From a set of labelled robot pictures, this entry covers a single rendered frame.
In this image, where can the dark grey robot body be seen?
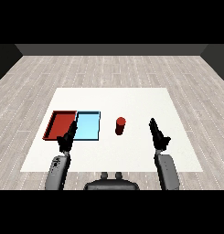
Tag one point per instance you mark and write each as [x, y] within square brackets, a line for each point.
[111, 183]

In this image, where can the light blue shallow open box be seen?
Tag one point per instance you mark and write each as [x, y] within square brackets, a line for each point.
[87, 125]

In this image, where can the red shallow open box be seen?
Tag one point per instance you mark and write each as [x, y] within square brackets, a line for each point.
[59, 125]

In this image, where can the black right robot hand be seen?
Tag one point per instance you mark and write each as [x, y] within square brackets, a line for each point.
[159, 138]

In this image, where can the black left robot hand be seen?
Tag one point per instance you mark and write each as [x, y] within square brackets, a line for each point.
[67, 140]

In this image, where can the red can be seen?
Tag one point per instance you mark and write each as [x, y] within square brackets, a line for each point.
[120, 125]

